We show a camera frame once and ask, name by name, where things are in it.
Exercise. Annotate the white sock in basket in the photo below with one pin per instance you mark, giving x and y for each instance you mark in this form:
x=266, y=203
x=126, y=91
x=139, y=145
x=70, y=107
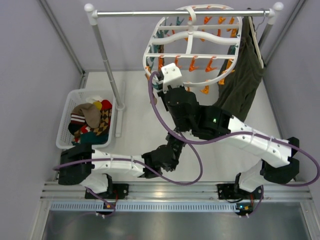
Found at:
x=94, y=98

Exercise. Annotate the red sock in basket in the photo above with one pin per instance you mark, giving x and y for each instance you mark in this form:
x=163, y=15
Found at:
x=106, y=105

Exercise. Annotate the white clip hanger frame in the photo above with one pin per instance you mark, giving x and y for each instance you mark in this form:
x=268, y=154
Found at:
x=206, y=39

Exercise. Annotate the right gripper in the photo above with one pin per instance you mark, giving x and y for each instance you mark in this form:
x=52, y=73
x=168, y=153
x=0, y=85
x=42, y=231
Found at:
x=162, y=89

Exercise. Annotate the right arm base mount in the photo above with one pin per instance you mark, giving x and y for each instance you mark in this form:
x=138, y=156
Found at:
x=226, y=191

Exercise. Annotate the wooden clothes hanger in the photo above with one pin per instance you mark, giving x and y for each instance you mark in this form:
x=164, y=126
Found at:
x=255, y=42

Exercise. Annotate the yellow sock in basket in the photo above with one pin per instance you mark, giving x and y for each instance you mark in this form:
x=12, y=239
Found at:
x=98, y=104

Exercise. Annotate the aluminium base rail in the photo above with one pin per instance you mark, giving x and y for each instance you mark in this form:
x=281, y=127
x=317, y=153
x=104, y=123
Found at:
x=201, y=197

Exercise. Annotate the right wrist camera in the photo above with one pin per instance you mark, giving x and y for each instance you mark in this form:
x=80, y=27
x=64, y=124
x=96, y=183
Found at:
x=171, y=76

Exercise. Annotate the black sock in basket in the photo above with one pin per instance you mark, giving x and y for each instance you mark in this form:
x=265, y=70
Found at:
x=74, y=127

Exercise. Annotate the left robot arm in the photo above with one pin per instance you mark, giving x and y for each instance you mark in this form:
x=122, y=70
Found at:
x=93, y=169

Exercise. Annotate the brown argyle sock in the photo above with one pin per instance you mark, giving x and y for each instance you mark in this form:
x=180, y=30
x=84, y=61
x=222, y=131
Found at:
x=154, y=86
x=104, y=123

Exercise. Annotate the white laundry basket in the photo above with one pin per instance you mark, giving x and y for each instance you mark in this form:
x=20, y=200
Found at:
x=75, y=98

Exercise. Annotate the dark teal sock in basket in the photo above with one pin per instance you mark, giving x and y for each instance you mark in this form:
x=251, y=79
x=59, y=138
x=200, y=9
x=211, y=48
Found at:
x=91, y=138

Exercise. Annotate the olive green garment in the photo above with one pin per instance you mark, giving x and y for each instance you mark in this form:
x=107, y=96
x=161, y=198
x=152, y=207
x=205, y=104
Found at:
x=237, y=91

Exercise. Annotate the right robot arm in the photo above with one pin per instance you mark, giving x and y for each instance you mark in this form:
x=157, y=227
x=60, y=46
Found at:
x=210, y=124

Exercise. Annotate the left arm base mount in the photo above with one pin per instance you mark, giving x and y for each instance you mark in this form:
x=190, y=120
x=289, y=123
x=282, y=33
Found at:
x=119, y=191

